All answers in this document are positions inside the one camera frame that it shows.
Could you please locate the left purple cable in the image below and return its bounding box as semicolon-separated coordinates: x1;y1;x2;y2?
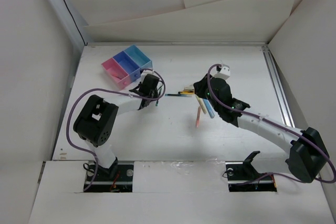
65;68;166;192

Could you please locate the orange pink pen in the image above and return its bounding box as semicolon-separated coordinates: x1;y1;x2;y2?
195;106;202;128

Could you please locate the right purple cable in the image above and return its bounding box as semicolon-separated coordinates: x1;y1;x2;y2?
207;63;334;184

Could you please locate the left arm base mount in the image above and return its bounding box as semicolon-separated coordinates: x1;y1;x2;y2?
83;162;134;193

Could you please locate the aluminium rail right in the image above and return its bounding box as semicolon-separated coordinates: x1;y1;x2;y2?
261;46;295;127

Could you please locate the blue highlighter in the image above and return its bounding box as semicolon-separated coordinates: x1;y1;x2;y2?
203;99;215;119

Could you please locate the purple-blue container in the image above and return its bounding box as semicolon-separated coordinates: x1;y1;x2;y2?
113;51;141;82

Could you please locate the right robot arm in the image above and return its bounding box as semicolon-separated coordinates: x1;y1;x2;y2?
193;75;330;185

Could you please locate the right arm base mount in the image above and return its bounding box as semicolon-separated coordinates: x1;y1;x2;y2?
222;151;277;193

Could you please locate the light blue container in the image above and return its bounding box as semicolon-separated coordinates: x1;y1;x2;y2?
124;45;153;69

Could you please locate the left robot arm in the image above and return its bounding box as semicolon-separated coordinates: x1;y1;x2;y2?
66;73;165;180

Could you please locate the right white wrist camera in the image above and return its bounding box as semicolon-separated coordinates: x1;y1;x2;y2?
214;64;230;80

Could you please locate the red white staple box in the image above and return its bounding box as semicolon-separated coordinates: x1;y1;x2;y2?
183;85;194;92

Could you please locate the pale yellow highlighter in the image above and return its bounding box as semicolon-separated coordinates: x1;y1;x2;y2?
195;95;207;114

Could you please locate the pink container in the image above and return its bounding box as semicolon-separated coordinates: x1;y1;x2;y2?
101;58;131;90

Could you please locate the purple cable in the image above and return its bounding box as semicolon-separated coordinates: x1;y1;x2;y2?
207;63;334;184
65;68;166;192

